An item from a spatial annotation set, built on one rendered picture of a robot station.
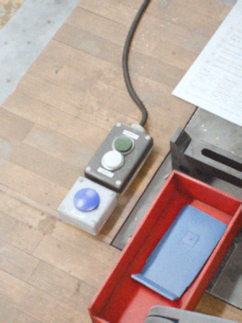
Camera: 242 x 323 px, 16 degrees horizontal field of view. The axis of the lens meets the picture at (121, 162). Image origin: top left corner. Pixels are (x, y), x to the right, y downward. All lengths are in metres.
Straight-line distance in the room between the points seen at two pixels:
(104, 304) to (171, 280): 0.10
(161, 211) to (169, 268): 0.09
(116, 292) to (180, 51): 0.45
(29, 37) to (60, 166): 1.39
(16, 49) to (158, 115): 1.35
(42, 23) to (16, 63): 0.17
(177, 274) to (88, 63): 0.43
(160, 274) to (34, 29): 1.60
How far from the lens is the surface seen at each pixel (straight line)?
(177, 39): 1.53
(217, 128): 1.42
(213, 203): 1.33
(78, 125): 1.44
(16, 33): 2.78
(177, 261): 1.30
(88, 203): 1.32
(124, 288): 1.29
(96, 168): 1.36
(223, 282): 1.29
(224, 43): 1.52
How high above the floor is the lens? 2.09
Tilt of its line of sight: 58 degrees down
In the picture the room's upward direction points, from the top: 10 degrees counter-clockwise
